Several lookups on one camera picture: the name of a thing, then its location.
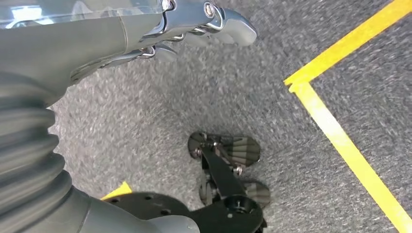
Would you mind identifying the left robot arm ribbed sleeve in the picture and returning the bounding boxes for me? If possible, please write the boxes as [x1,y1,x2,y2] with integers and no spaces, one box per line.
[0,71,92,233]

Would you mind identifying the yellow floor tape square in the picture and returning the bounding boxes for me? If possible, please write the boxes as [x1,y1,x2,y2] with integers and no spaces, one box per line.
[100,182,133,201]
[284,0,412,233]

